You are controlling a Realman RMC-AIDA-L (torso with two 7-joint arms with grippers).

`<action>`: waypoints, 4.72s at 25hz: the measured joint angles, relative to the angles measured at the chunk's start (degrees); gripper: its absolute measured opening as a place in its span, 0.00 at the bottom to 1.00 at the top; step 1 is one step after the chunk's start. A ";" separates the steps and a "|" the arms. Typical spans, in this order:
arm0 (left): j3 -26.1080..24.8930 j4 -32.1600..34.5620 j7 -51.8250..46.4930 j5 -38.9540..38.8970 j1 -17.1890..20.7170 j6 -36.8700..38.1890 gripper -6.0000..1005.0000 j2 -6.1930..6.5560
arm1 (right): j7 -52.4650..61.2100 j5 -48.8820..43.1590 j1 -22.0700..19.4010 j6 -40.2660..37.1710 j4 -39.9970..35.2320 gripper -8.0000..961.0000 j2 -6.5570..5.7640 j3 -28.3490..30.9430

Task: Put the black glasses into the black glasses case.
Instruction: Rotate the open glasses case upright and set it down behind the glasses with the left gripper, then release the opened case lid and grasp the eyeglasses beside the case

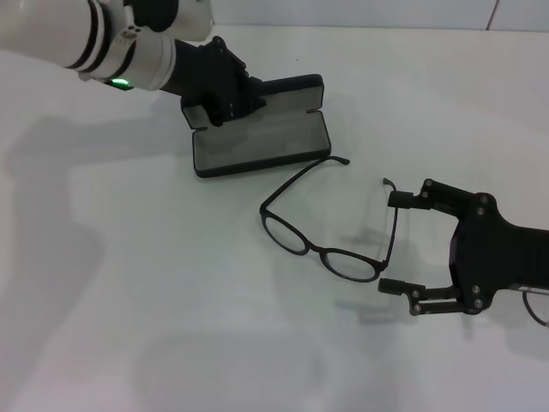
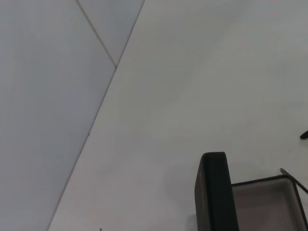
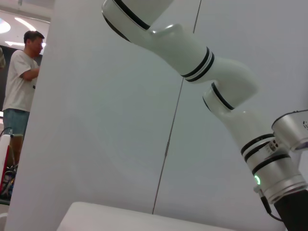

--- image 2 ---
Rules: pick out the black glasses case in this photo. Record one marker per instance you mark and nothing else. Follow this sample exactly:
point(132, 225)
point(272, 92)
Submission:
point(216, 192)

